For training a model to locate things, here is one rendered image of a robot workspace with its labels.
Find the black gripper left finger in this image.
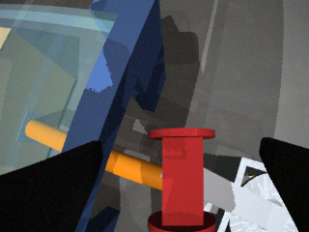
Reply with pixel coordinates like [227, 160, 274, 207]
[0, 140, 103, 232]

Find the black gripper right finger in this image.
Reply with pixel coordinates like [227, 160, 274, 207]
[259, 136, 309, 232]

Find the clear-panelled rack with blue uprights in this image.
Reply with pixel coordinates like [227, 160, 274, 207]
[0, 0, 125, 175]

